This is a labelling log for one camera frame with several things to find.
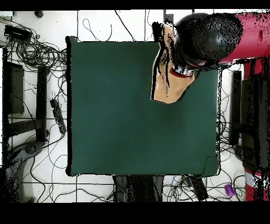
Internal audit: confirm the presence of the grey chair base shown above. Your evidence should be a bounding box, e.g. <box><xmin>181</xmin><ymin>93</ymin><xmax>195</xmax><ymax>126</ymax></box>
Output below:
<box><xmin>0</xmin><ymin>141</ymin><xmax>44</xmax><ymax>202</ymax></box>

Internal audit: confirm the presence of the grey rectangular floor frame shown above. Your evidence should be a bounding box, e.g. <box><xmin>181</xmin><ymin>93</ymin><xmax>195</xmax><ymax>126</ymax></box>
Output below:
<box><xmin>162</xmin><ymin>9</ymin><xmax>195</xmax><ymax>26</ymax></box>

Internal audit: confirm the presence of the small purple object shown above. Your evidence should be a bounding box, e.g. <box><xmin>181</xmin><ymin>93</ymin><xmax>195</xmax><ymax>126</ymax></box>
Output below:
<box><xmin>224</xmin><ymin>183</ymin><xmax>236</xmax><ymax>198</ymax></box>

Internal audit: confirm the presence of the black strip among cables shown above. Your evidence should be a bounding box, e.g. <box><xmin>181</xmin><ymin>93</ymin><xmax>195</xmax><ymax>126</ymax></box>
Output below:
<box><xmin>188</xmin><ymin>176</ymin><xmax>209</xmax><ymax>201</ymax></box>

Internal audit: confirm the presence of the black T-shaped floor stand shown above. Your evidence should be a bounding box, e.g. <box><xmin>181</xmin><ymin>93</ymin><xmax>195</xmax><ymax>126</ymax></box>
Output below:
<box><xmin>8</xmin><ymin>66</ymin><xmax>50</xmax><ymax>143</ymax></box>

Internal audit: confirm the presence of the flat black box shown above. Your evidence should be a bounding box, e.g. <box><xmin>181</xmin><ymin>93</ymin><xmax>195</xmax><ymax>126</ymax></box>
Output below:
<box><xmin>4</xmin><ymin>24</ymin><xmax>33</xmax><ymax>42</ymax></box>

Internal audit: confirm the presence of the dark cabinet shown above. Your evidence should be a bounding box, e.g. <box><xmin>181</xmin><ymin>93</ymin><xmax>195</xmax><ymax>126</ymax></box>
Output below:
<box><xmin>241</xmin><ymin>78</ymin><xmax>270</xmax><ymax>170</ymax></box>

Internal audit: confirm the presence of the black upright bar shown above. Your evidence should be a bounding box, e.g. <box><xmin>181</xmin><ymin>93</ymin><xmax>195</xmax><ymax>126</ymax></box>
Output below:
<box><xmin>229</xmin><ymin>70</ymin><xmax>243</xmax><ymax>146</ymax></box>

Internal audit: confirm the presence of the tangled black cable bundle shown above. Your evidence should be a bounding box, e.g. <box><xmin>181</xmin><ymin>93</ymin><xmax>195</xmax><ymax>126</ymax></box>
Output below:
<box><xmin>0</xmin><ymin>16</ymin><xmax>68</xmax><ymax>73</ymax></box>

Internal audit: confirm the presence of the black metal stand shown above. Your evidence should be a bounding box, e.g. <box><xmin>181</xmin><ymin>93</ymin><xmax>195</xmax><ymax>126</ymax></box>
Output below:
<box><xmin>112</xmin><ymin>175</ymin><xmax>165</xmax><ymax>202</ymax></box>

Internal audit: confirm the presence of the dark brown box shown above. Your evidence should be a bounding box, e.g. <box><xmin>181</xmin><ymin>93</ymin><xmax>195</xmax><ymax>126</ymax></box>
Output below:
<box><xmin>2</xmin><ymin>61</ymin><xmax>25</xmax><ymax>115</ymax></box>

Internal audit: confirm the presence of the dark green table cloth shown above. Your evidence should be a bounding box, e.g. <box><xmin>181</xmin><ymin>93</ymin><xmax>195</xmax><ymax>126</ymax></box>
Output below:
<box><xmin>66</xmin><ymin>35</ymin><xmax>222</xmax><ymax>178</ymax></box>

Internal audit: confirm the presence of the tan terry cloth towel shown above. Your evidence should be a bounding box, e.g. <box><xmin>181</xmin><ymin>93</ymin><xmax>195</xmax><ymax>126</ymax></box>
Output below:
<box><xmin>150</xmin><ymin>24</ymin><xmax>196</xmax><ymax>104</ymax></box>

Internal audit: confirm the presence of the long black power strip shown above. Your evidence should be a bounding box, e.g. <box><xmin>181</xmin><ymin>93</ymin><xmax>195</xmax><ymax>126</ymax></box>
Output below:
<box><xmin>50</xmin><ymin>98</ymin><xmax>67</xmax><ymax>134</ymax></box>

